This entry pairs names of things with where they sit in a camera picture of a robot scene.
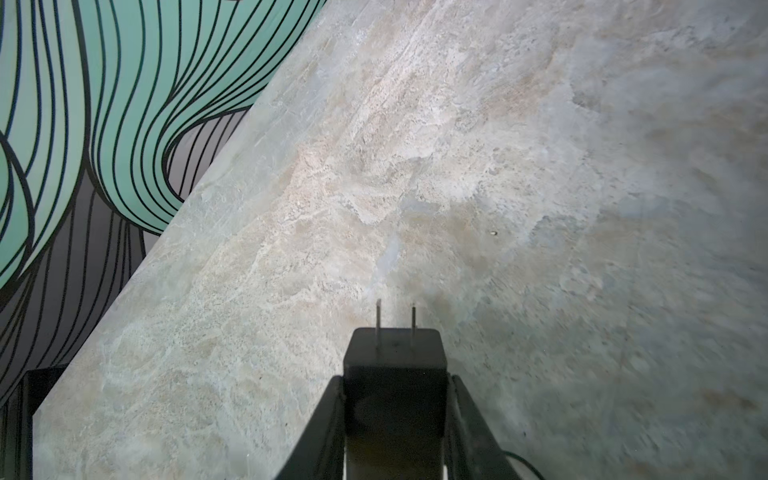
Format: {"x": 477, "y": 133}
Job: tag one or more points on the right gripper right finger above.
{"x": 471, "y": 450}

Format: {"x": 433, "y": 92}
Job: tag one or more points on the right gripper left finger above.
{"x": 320, "y": 450}

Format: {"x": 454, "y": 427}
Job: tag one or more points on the black power adapter with cable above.
{"x": 395, "y": 383}

